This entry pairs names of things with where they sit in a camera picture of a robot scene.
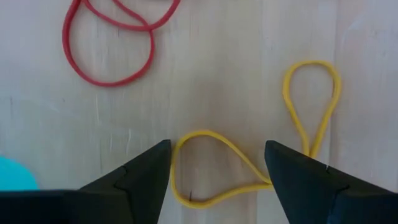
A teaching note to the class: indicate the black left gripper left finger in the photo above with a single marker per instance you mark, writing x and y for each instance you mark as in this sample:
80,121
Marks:
149,180

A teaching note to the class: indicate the red rubber band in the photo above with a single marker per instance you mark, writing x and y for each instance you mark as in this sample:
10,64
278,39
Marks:
109,83

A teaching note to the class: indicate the translucent teal plastic bin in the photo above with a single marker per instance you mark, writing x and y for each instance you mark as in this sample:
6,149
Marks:
15,175

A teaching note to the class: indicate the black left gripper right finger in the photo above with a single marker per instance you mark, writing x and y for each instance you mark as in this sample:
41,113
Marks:
311,193

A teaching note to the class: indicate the yellow rubber band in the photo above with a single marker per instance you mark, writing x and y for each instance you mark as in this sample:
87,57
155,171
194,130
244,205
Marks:
311,63

